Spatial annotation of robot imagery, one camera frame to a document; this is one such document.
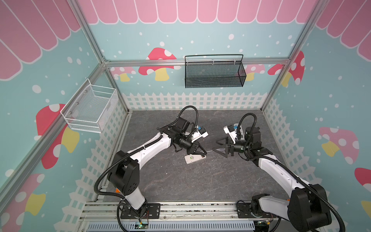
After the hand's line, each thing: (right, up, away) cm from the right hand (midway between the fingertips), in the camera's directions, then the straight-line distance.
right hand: (214, 145), depth 75 cm
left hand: (-6, -5, -1) cm, 8 cm away
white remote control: (-12, -11, +17) cm, 23 cm away
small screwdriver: (-3, -2, -2) cm, 4 cm away
